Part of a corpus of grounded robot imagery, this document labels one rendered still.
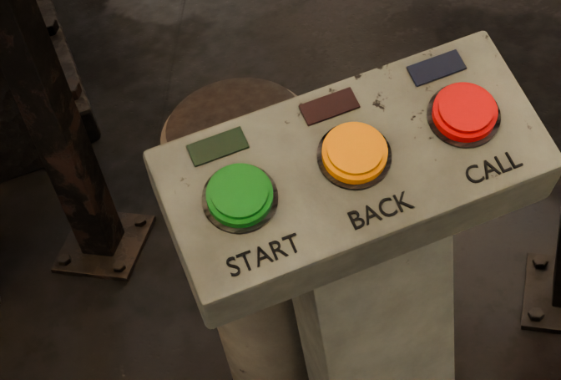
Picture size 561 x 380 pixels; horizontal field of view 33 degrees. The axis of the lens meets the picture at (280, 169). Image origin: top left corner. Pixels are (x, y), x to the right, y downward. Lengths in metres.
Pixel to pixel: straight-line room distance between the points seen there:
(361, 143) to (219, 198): 0.09
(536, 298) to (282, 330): 0.49
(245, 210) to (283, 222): 0.03
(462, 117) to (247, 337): 0.36
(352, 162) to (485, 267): 0.74
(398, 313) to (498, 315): 0.60
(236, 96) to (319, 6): 1.00
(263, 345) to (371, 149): 0.34
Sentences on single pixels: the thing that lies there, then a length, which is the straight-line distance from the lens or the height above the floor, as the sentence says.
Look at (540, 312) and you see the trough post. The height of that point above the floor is 0.02.
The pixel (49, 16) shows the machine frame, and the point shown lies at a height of 0.09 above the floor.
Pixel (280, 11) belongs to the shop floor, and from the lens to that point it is 1.76.
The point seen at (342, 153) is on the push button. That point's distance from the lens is 0.57.
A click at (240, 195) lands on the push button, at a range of 0.55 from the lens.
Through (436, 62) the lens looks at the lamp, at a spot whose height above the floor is 0.62.
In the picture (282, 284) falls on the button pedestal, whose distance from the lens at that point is 0.56.
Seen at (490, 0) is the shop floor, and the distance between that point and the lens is 1.74.
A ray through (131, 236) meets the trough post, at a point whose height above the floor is 0.01.
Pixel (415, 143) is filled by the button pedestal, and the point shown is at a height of 0.60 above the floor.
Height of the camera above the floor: 1.00
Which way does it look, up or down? 44 degrees down
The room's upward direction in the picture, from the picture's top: 11 degrees counter-clockwise
